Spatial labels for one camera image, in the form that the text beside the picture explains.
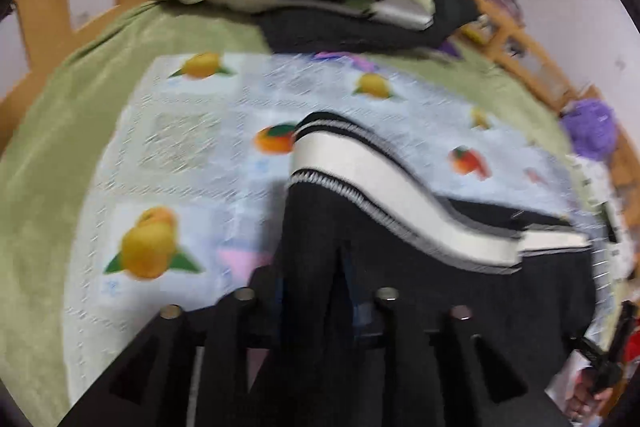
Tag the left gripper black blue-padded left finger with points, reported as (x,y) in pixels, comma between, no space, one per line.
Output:
(184,368)

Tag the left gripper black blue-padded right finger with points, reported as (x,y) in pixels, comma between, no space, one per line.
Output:
(451,375)

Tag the black pants with white stripe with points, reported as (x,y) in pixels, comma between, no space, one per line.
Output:
(357,219)

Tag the person's right hand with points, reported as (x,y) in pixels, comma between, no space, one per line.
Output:
(584,404)

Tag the fruit print plastic sheet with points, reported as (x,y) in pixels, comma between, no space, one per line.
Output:
(187,198)

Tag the white dotted pillow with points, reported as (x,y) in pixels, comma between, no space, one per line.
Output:
(604,199)

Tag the purple plush toy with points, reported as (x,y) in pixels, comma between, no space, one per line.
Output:
(592,128)

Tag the green bed sheet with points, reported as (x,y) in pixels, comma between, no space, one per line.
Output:
(34,265)

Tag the black clothes pile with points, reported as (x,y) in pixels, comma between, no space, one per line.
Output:
(301,30)

